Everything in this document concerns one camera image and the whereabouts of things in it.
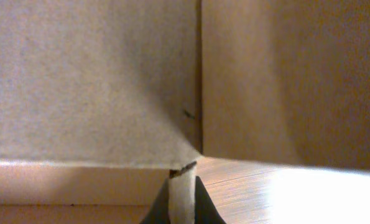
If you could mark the brown cardboard box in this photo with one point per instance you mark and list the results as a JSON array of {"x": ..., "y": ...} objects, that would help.
[{"x": 100, "y": 101}]

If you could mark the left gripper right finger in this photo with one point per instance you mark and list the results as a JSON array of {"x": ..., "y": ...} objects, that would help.
[{"x": 205, "y": 210}]

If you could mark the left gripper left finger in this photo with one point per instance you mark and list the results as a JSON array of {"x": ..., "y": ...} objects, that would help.
[{"x": 159, "y": 210}]

